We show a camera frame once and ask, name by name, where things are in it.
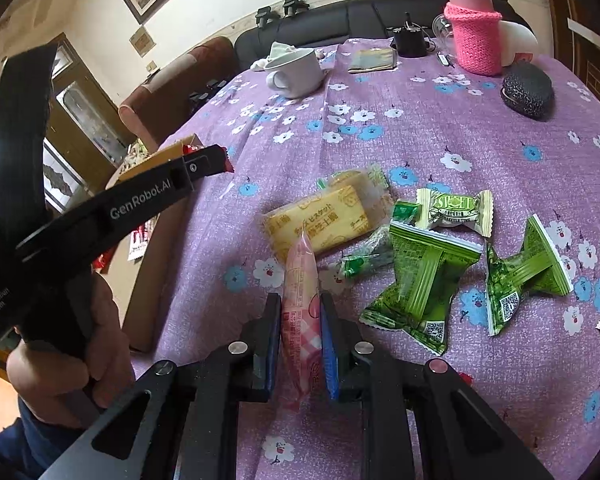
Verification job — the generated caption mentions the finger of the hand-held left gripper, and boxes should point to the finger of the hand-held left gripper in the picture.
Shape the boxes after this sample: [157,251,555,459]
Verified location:
[182,145,227,182]

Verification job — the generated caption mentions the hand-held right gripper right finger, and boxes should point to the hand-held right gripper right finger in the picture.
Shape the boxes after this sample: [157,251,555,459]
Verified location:
[320,292,556,480]

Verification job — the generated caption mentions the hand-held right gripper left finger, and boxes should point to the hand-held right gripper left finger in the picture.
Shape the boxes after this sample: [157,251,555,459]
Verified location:
[37,292,286,480]

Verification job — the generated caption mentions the red snack packet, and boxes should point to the red snack packet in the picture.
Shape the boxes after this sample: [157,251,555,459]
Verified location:
[184,144,236,173]

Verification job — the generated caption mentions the pink snack packet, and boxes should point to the pink snack packet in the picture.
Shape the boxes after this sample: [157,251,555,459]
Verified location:
[282,230,326,413]

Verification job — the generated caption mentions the brown cardboard box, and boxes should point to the brown cardboard box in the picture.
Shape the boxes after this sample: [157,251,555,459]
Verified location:
[105,132,206,353]

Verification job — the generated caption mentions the clear green-striped snack packet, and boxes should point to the clear green-striped snack packet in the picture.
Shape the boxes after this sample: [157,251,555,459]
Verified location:
[340,225,396,278]

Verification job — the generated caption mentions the large green snack packet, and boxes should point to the large green snack packet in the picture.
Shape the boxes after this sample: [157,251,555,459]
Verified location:
[485,215,575,337]
[360,220,483,356]

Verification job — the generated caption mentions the yellow biscuit packet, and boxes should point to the yellow biscuit packet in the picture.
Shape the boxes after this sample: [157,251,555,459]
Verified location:
[262,185,376,263]

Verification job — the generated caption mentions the person's left hand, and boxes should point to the person's left hand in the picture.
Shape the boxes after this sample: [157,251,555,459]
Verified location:
[7,275,136,416]

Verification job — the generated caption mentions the patterned bag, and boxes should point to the patterned bag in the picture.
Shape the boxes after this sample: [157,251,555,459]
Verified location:
[120,140,151,176]

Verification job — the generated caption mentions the black items on armchair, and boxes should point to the black items on armchair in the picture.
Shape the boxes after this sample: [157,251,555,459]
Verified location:
[190,80,231,106]

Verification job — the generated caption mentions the brown armchair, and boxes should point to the brown armchair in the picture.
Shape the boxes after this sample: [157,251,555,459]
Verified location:
[119,36,238,151]

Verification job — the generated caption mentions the wooden glass-door cabinet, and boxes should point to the wooden glass-door cabinet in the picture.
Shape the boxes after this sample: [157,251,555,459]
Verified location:
[42,34,136,211]

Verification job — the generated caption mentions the white ceramic mug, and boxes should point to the white ceramic mug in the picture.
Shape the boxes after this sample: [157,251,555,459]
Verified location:
[265,49,331,100]

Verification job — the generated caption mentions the white crumpled cloth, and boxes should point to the white crumpled cloth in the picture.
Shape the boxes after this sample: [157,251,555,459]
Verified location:
[250,41,301,72]

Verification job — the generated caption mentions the pale yellow snack packet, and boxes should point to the pale yellow snack packet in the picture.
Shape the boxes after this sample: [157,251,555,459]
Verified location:
[327,165,391,201]

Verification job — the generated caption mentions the small bright green packet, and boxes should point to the small bright green packet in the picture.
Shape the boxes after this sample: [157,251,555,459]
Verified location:
[390,200,423,226]

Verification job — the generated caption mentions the white and green candy packet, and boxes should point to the white and green candy packet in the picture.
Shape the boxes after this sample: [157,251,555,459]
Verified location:
[415,189,495,238]

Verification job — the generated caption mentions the black leather sofa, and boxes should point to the black leather sofa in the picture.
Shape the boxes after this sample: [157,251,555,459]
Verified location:
[234,0,511,76]

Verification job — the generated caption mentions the small black device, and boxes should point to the small black device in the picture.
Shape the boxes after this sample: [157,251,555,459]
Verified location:
[392,12,428,58]

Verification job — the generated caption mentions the pink bottle with knit sleeve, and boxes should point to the pink bottle with knit sleeve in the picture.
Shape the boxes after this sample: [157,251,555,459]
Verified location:
[442,0,503,77]

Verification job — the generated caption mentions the black speckled glasses case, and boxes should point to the black speckled glasses case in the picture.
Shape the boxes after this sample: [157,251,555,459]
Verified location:
[500,61,555,121]

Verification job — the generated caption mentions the white rounded case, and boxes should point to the white rounded case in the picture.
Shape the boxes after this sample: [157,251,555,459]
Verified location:
[497,20,538,68]

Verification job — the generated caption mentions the white flat board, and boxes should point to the white flat board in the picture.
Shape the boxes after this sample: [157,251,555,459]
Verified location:
[567,19,600,43]

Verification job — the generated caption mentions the small wall plaque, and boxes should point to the small wall plaque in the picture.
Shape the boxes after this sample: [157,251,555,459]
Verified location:
[130,27,156,58]

